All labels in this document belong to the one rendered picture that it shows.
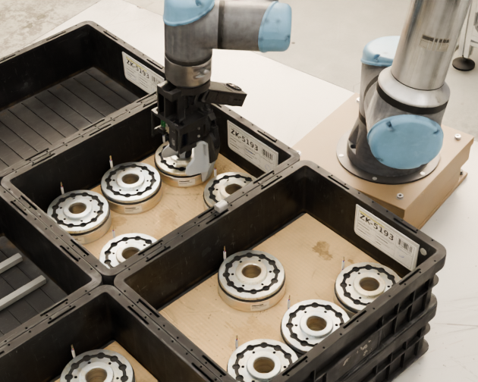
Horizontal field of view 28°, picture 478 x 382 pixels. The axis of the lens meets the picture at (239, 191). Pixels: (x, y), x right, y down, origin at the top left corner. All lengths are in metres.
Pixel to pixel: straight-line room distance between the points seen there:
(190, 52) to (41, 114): 0.49
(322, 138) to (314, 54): 1.69
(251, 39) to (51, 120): 0.54
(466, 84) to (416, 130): 1.91
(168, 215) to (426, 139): 0.44
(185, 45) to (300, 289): 0.41
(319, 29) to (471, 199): 1.88
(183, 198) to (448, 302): 0.48
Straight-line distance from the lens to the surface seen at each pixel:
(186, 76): 1.48
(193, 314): 1.45
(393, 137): 1.51
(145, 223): 1.59
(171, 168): 1.65
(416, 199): 1.69
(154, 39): 2.29
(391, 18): 3.73
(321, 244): 1.55
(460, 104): 3.30
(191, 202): 1.62
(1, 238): 1.62
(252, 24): 1.44
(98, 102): 1.87
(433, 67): 1.48
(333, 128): 1.84
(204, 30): 1.44
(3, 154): 1.79
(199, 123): 1.54
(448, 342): 1.61
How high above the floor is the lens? 1.92
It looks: 41 degrees down
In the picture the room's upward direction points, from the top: 1 degrees counter-clockwise
